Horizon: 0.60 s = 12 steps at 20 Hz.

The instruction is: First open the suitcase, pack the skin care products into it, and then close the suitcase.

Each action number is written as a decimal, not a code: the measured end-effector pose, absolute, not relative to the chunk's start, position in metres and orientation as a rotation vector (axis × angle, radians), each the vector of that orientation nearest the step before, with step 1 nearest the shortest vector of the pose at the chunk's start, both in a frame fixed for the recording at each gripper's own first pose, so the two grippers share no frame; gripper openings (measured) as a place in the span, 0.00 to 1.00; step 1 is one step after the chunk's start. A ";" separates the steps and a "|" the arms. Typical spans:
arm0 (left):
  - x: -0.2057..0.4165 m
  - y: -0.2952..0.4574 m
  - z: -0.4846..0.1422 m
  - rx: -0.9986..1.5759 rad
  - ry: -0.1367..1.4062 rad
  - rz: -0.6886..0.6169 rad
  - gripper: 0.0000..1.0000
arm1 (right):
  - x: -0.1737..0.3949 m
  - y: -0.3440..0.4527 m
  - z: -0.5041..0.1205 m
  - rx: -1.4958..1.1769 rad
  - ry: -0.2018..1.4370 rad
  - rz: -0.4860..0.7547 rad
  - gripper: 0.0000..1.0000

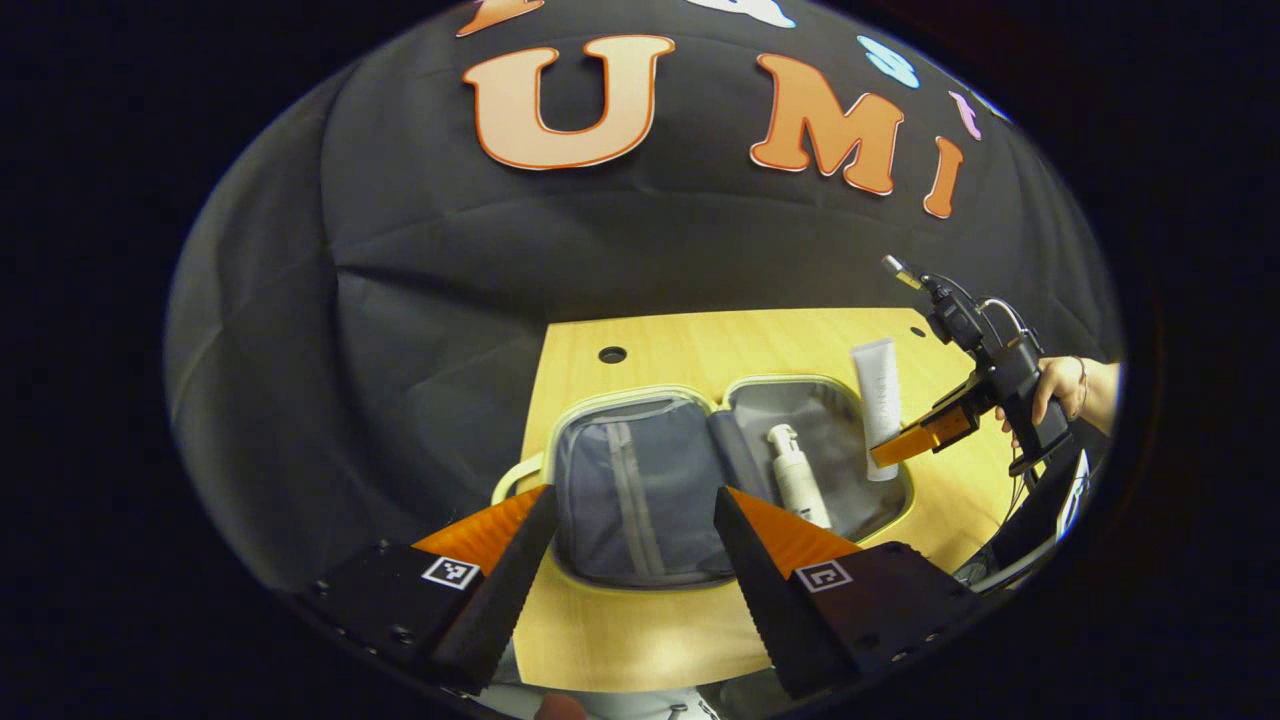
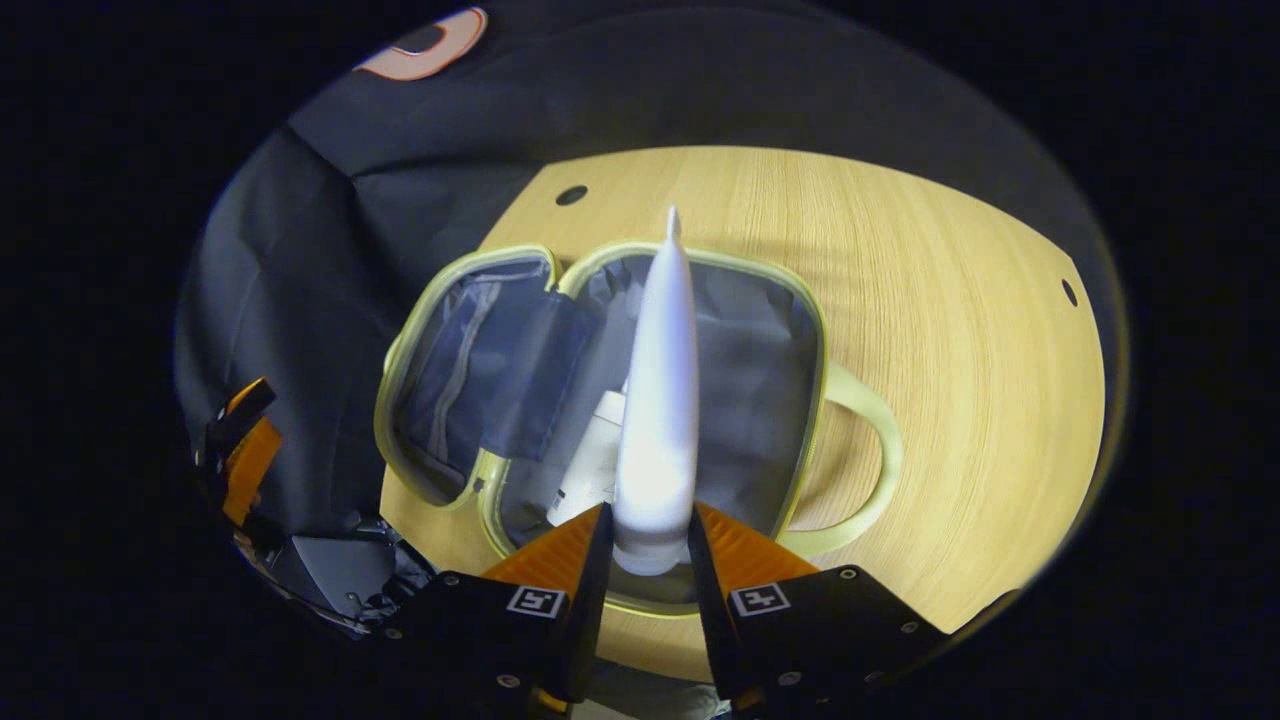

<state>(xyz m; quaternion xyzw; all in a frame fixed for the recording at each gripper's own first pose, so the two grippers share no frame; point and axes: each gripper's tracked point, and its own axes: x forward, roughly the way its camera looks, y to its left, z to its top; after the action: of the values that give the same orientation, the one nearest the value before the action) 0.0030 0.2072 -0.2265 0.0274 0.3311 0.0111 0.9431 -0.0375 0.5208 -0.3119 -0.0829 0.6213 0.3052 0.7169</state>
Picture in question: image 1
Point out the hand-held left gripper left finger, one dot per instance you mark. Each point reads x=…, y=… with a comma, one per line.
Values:
x=510, y=590

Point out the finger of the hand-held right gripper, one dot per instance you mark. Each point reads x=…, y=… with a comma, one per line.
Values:
x=925, y=432

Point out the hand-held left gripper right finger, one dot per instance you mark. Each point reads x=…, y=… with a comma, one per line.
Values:
x=765, y=590

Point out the white squeeze tube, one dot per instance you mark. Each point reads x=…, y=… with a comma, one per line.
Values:
x=876, y=390

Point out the white pump bottle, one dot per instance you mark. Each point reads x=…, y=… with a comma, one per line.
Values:
x=798, y=485

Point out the pale yellow suitcase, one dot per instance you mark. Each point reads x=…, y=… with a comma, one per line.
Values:
x=640, y=490

